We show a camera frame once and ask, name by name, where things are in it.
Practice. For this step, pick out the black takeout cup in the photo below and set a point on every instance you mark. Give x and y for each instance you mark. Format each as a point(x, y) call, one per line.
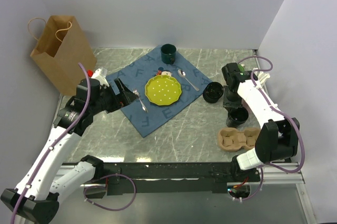
point(236, 117)

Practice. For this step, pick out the black base frame rail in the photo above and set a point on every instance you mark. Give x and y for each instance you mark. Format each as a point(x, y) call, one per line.
point(157, 177)

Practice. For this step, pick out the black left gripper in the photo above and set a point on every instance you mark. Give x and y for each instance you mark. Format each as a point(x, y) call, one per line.
point(125, 97)

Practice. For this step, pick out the silver fork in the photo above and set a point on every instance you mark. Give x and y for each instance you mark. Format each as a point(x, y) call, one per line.
point(142, 104)

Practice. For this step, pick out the floral mug green inside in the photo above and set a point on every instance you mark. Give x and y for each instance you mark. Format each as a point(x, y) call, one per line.
point(241, 65)

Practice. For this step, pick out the brown pulp cup carrier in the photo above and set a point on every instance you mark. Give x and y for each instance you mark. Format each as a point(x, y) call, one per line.
point(232, 140)

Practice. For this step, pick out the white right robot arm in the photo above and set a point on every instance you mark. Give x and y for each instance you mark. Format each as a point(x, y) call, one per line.
point(279, 137)

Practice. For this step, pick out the cartoon mouse coaster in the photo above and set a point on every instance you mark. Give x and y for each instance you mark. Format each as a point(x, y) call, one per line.
point(162, 71)

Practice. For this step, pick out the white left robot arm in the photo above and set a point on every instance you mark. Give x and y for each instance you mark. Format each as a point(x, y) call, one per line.
point(38, 196)

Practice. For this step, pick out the brown paper bag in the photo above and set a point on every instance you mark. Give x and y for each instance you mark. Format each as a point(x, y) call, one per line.
point(60, 48)

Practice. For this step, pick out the dark green mug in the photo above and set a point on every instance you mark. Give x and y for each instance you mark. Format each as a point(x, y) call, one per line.
point(168, 53)

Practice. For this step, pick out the blue letter placemat cloth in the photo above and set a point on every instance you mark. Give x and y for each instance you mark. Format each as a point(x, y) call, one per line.
point(136, 75)

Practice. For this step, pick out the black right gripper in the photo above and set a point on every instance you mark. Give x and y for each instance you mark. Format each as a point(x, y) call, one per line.
point(227, 103)

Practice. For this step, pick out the green polka dot plate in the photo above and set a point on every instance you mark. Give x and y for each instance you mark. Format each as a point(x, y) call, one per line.
point(163, 90)

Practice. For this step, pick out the white wrapped straws bundle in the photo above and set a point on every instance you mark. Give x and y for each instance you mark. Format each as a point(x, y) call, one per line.
point(260, 78)

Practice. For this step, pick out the silver spoon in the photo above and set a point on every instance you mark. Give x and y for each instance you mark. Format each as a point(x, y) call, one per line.
point(182, 74)

